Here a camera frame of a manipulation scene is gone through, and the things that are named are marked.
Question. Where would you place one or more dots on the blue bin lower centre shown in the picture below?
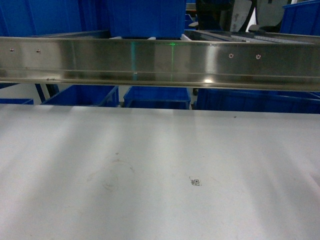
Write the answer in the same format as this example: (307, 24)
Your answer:
(151, 97)

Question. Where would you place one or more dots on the small QR code sticker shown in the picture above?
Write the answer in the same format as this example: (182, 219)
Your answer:
(195, 181)

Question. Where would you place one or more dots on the blue bin lower right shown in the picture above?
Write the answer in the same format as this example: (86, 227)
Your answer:
(269, 101)

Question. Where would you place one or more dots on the blue bin lower left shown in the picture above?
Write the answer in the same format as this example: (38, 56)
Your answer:
(86, 95)

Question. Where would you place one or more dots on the blue bin upper centre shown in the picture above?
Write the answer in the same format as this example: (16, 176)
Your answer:
(146, 18)

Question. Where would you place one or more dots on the large blue bin upper left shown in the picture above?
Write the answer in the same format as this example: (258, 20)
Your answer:
(24, 18)

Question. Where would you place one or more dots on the blue bin upper right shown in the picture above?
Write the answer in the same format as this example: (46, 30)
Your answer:
(301, 18)

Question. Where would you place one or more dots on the stainless steel rail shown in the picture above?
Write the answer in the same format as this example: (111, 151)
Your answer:
(165, 63)

